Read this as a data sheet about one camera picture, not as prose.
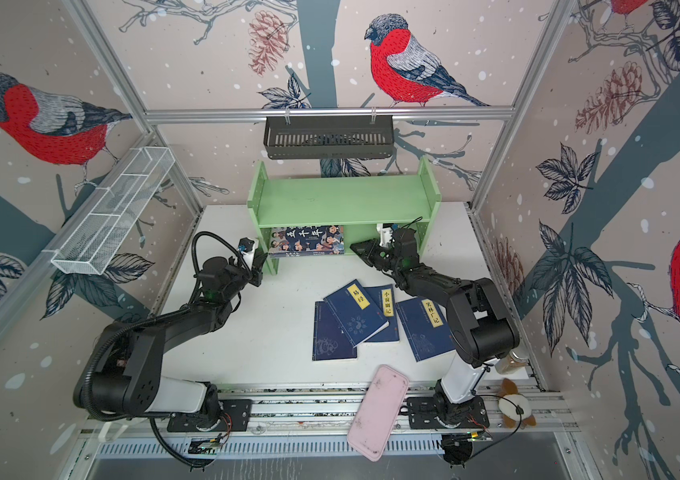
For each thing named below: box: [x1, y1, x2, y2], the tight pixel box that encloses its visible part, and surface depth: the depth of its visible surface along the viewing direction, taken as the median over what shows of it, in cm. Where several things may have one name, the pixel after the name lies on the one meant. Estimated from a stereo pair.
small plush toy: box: [497, 378, 537, 429], surface depth 74 cm
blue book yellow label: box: [323, 279, 390, 348], surface depth 92 cm
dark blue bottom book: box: [312, 300, 357, 361], surface depth 87 cm
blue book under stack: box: [363, 284, 400, 343], surface depth 92 cm
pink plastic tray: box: [347, 364, 410, 462], surface depth 74 cm
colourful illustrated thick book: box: [269, 225, 345, 257], surface depth 94 cm
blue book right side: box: [395, 297, 456, 363], surface depth 90 cm
